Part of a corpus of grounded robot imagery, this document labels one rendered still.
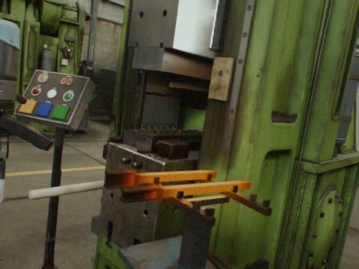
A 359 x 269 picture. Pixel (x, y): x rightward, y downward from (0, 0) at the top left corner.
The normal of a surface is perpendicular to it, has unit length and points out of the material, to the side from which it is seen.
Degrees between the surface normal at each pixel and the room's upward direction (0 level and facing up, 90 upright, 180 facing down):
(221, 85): 90
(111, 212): 90
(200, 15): 90
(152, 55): 90
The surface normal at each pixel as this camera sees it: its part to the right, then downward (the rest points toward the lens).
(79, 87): -0.20, -0.41
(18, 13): 0.58, 0.18
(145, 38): -0.68, 0.01
